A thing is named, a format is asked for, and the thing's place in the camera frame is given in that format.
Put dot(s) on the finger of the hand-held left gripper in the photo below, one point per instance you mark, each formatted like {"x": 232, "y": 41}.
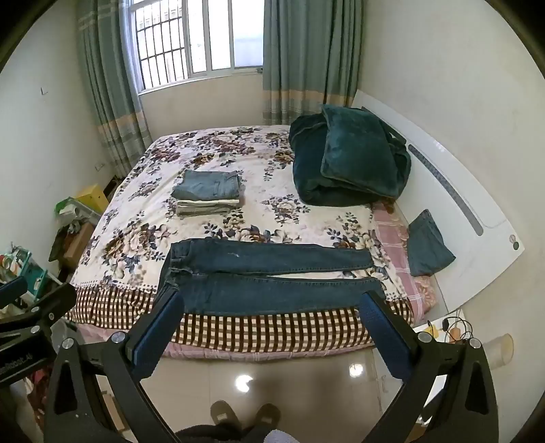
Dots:
{"x": 12, "y": 287}
{"x": 47, "y": 313}

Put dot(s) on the person's dark clothing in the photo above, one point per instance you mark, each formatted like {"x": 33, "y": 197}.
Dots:
{"x": 230, "y": 436}

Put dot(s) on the pink plaid bedsheet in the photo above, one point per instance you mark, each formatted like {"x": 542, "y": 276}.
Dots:
{"x": 389, "y": 232}

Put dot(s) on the dark blue jeans pants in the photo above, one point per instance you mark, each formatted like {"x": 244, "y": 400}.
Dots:
{"x": 255, "y": 294}

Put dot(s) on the folded grey pants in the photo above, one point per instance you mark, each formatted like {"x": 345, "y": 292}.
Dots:
{"x": 204, "y": 208}

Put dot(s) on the dark green pillow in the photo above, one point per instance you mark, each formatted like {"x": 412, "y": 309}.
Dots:
{"x": 357, "y": 145}

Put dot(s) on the yellow box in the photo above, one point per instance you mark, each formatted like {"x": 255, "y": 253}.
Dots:
{"x": 91, "y": 196}

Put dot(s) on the green striped curtain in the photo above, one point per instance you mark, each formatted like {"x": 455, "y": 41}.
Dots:
{"x": 110, "y": 85}
{"x": 311, "y": 55}

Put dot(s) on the brown cardboard box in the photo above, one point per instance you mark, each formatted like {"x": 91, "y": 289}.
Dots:
{"x": 78, "y": 247}

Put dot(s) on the translucent plastic cup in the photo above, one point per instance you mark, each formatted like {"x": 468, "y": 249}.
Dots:
{"x": 500, "y": 349}

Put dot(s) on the green white package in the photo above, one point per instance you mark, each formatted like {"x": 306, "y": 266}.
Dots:
{"x": 70, "y": 208}

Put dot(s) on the barred window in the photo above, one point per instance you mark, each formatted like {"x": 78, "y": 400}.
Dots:
{"x": 191, "y": 38}

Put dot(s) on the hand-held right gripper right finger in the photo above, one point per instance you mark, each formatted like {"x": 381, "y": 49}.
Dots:
{"x": 383, "y": 340}

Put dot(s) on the floral bedsheet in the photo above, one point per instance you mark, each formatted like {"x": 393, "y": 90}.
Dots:
{"x": 140, "y": 204}

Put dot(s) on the teal printed box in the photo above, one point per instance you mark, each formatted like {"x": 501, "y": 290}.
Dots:
{"x": 21, "y": 264}

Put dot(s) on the folded light blue jeans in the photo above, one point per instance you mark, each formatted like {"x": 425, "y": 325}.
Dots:
{"x": 208, "y": 185}

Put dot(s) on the white headboard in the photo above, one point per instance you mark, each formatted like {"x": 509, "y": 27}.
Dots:
{"x": 477, "y": 264}

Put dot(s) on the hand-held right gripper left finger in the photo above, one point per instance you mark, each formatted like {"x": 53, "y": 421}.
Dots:
{"x": 155, "y": 336}

